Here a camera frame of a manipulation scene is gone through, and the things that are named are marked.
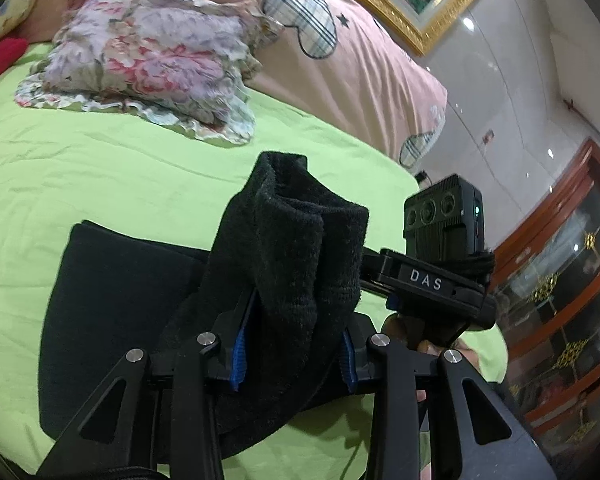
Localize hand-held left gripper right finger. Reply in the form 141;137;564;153
337;316;556;480

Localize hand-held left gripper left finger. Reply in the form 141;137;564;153
35;285;261;480

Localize black towel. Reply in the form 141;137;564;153
37;151;381;461

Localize person's right hand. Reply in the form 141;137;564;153
382;312;483;405

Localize wooden glass door cabinet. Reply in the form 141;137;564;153
490;137;600;446

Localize pink pillow with plaid hearts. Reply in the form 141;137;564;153
27;0;448;171

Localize green bed sheet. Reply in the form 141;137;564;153
0;40;511;480

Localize floral ruffled pillow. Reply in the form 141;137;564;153
15;0;286;146

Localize red folded cloth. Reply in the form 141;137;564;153
0;37;27;92

